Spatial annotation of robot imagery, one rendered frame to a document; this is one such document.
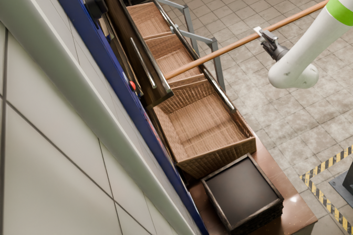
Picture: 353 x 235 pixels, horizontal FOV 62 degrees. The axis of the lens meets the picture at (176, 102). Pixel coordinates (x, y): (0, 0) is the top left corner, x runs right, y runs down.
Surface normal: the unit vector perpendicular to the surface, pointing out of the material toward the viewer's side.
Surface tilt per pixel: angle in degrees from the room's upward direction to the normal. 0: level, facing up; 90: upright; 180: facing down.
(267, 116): 0
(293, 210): 0
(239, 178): 0
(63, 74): 90
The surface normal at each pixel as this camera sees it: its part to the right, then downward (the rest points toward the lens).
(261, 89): -0.24, -0.62
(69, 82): 0.53, 0.57
